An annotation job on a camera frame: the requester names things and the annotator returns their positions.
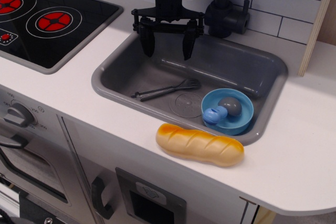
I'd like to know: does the blue plastic bowl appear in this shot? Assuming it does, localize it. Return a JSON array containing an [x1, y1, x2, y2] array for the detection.
[[201, 88, 254, 135]]

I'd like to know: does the dark grey toy faucet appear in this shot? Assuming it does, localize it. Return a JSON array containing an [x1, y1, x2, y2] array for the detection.
[[204, 0, 250, 38]]

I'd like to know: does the toy bread loaf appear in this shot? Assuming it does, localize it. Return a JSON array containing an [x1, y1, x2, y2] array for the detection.
[[155, 123, 245, 167]]

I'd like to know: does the black toy stove top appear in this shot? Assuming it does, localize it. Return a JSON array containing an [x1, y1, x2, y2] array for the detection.
[[1, 0, 123, 74]]

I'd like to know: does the grey plastic fork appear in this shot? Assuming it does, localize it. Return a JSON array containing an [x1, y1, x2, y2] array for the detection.
[[131, 79, 201, 101]]

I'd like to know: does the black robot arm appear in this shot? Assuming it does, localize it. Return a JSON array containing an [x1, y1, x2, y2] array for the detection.
[[131, 0, 204, 60]]

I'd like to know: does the blue and grey toy spoon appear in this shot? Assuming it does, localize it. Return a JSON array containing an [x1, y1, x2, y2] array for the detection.
[[202, 97, 242, 125]]

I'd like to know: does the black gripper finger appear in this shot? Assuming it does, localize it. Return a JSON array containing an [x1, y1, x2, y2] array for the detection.
[[138, 17, 155, 57], [183, 20, 197, 60]]

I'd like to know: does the grey toy sink basin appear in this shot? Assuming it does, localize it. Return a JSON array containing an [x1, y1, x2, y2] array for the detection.
[[91, 33, 288, 146]]

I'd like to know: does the wooden side panel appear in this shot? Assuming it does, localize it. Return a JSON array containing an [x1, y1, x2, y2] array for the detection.
[[297, 0, 335, 77]]

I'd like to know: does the dark grey cabinet handle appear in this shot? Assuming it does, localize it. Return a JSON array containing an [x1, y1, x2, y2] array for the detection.
[[91, 177, 114, 220]]

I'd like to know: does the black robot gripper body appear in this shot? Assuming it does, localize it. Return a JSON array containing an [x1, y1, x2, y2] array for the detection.
[[131, 0, 204, 36]]

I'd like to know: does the grey oven door handle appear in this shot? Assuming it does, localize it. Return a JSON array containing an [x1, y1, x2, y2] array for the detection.
[[0, 135, 28, 149]]

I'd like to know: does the grey oven knob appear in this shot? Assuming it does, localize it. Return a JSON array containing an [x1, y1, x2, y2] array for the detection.
[[4, 103, 35, 127]]

